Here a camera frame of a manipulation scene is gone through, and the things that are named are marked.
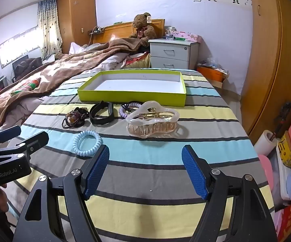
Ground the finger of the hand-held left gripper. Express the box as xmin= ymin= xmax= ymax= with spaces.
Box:
xmin=0 ymin=125 xmax=22 ymax=150
xmin=7 ymin=131 xmax=50 ymax=160

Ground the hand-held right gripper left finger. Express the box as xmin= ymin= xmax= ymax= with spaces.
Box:
xmin=13 ymin=144 xmax=110 ymax=242

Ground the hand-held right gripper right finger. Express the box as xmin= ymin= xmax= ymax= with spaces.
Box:
xmin=181 ymin=145 xmax=278 ymax=242

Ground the light blue spiral hair tie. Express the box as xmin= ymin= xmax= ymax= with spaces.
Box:
xmin=73 ymin=130 xmax=103 ymax=157

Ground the dark bead bracelet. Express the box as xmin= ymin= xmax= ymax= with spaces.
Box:
xmin=61 ymin=107 xmax=90 ymax=129

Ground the large translucent hair claw clip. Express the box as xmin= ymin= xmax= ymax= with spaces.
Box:
xmin=126 ymin=100 xmax=189 ymax=139

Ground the purple spiral hair tie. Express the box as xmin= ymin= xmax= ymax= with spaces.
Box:
xmin=119 ymin=101 xmax=144 ymax=119

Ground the black elastic hair tie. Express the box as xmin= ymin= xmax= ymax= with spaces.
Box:
xmin=122 ymin=101 xmax=141 ymax=114

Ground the shallow green cardboard box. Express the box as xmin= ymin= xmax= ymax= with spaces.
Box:
xmin=77 ymin=71 xmax=187 ymax=107

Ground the striped bed sheet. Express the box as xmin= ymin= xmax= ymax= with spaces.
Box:
xmin=8 ymin=69 xmax=274 ymax=242

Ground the red green plaid cloth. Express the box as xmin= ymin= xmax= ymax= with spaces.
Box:
xmin=11 ymin=78 xmax=42 ymax=96

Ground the black wristband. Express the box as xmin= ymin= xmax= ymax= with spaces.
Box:
xmin=89 ymin=101 xmax=114 ymax=126

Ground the brown blanket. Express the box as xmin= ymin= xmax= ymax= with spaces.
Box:
xmin=0 ymin=38 xmax=151 ymax=134

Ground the white paper roll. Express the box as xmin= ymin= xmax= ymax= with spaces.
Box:
xmin=253 ymin=130 xmax=278 ymax=157

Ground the window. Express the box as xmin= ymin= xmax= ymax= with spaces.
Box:
xmin=0 ymin=26 xmax=41 ymax=68

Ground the yellow box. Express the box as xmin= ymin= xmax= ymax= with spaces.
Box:
xmin=278 ymin=131 xmax=291 ymax=169

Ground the orange storage box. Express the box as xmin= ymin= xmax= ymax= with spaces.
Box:
xmin=196 ymin=66 xmax=227 ymax=83

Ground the patterned curtain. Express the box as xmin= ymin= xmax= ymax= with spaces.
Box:
xmin=37 ymin=0 xmax=63 ymax=61

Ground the red and yellow pillow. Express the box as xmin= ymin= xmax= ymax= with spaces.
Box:
xmin=122 ymin=52 xmax=151 ymax=70

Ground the grey nightstand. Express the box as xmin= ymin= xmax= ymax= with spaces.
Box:
xmin=148 ymin=39 xmax=200 ymax=70

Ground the tall orange wooden wardrobe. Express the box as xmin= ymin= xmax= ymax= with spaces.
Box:
xmin=57 ymin=0 xmax=97 ymax=54

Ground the pink floral box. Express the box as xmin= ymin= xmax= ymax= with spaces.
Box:
xmin=174 ymin=30 xmax=203 ymax=42

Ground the wooden headboard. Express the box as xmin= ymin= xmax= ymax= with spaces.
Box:
xmin=92 ymin=19 xmax=165 ymax=44

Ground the large wooden wardrobe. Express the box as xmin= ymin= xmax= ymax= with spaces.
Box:
xmin=240 ymin=0 xmax=291 ymax=144

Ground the brown teddy bear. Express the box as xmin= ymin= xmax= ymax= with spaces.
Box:
xmin=129 ymin=13 xmax=157 ymax=47

